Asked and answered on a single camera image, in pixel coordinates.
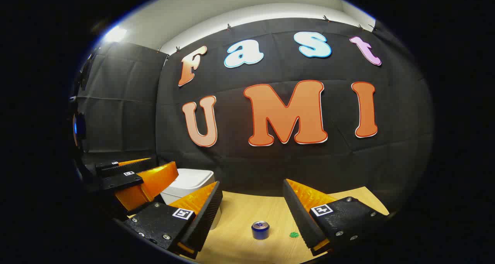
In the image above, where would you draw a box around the white desktop garbage bin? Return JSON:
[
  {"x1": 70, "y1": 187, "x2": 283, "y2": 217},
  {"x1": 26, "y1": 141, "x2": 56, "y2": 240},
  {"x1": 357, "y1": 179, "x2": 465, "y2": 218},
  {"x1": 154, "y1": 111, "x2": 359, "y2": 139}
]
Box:
[{"x1": 160, "y1": 168, "x2": 222, "y2": 230}]

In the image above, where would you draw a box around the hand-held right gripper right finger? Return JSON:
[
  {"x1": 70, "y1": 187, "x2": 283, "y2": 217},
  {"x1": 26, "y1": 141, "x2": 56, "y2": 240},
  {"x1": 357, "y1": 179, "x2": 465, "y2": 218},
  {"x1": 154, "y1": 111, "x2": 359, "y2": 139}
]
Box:
[{"x1": 283, "y1": 178, "x2": 388, "y2": 257}]

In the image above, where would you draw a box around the wooden desktop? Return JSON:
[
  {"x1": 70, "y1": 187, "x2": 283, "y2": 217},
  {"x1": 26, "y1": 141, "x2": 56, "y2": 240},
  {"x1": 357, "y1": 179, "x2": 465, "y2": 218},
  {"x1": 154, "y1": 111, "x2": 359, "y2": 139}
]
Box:
[{"x1": 128, "y1": 186, "x2": 390, "y2": 264}]

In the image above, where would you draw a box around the ceiling light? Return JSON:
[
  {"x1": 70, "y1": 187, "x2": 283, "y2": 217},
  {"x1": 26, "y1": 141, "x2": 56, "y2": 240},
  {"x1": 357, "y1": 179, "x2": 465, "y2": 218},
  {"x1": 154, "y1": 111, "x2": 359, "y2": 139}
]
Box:
[{"x1": 104, "y1": 26, "x2": 128, "y2": 44}]

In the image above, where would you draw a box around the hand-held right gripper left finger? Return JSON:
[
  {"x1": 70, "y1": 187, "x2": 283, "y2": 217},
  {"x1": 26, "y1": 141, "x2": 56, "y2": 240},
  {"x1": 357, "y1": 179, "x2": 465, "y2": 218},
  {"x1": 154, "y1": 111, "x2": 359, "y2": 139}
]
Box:
[{"x1": 124, "y1": 181, "x2": 224, "y2": 260}]

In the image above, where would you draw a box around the blue pop can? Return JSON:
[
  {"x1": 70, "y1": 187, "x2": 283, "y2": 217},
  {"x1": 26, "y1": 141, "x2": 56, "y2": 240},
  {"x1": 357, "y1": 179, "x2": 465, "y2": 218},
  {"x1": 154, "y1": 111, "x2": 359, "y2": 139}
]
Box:
[{"x1": 251, "y1": 221, "x2": 270, "y2": 240}]

